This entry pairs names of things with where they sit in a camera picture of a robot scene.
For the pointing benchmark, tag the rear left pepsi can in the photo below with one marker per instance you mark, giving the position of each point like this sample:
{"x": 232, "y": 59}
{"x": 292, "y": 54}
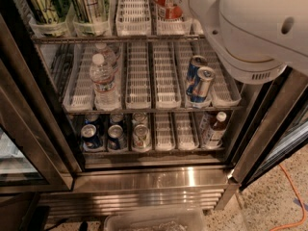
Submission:
{"x": 96, "y": 121}

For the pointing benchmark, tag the rear water bottle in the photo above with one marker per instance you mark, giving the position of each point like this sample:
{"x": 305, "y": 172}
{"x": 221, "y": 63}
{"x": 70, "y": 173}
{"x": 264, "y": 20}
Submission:
{"x": 108, "y": 54}

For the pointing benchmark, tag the rear silver soda can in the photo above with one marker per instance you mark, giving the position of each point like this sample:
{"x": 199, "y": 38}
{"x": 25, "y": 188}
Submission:
{"x": 139, "y": 118}

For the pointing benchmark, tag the green can far left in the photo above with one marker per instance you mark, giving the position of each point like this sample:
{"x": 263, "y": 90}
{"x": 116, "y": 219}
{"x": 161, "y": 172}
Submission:
{"x": 50, "y": 16}

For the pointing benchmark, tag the front middle pepsi can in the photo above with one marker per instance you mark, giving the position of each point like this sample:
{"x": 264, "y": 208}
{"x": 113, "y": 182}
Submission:
{"x": 116, "y": 138}

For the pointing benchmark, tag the white shelf tray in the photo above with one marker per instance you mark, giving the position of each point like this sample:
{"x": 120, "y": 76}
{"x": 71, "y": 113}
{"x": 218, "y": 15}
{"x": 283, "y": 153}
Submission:
{"x": 133, "y": 18}
{"x": 138, "y": 90}

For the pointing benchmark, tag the front left pepsi can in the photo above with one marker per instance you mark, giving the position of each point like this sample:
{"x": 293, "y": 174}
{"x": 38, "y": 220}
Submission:
{"x": 90, "y": 137}

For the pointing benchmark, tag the front red bull can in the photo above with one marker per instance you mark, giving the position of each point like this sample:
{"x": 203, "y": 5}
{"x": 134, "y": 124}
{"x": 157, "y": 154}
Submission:
{"x": 202, "y": 83}

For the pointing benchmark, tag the red bull can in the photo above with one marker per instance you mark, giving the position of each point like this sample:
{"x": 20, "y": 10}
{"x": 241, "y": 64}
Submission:
{"x": 202, "y": 83}
{"x": 196, "y": 62}

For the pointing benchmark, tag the stainless steel fridge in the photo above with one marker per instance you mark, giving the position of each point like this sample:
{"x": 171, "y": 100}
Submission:
{"x": 46, "y": 91}

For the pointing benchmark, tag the rear red bull can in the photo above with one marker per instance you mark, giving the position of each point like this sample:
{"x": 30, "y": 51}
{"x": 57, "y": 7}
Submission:
{"x": 196, "y": 62}

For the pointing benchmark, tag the clear plastic bin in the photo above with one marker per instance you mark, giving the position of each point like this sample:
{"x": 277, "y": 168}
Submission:
{"x": 168, "y": 218}

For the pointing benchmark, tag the red coke can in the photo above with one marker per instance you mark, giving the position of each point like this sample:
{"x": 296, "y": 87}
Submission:
{"x": 168, "y": 9}

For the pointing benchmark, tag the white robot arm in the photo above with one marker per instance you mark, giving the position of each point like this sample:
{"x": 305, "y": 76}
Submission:
{"x": 254, "y": 39}

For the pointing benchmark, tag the white shelf tray top middle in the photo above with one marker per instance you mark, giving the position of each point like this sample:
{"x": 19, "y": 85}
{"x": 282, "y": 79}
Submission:
{"x": 133, "y": 18}

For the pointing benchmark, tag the silver soda can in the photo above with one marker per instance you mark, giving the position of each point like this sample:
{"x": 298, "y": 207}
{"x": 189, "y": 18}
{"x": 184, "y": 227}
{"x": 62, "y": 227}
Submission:
{"x": 139, "y": 118}
{"x": 141, "y": 138}

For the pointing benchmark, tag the water bottle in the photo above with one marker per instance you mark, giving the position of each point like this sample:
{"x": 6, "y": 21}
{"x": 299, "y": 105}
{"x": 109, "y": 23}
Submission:
{"x": 108, "y": 54}
{"x": 104, "y": 83}

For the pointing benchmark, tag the rear middle pepsi can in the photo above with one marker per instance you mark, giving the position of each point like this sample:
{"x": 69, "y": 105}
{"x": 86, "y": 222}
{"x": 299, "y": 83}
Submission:
{"x": 117, "y": 119}

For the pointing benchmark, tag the pepsi can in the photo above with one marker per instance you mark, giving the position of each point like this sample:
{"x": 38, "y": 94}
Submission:
{"x": 117, "y": 119}
{"x": 116, "y": 138}
{"x": 90, "y": 137}
{"x": 96, "y": 121}

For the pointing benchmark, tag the silver soda can front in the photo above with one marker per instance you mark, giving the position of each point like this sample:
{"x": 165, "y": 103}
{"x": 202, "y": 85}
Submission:
{"x": 141, "y": 138}

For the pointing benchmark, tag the brown drink bottle white cap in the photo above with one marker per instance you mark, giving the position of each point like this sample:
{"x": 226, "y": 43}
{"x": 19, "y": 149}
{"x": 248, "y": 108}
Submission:
{"x": 213, "y": 133}

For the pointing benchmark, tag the front water bottle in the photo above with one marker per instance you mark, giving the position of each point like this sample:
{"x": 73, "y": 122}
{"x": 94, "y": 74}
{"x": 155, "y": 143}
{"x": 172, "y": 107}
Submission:
{"x": 104, "y": 83}

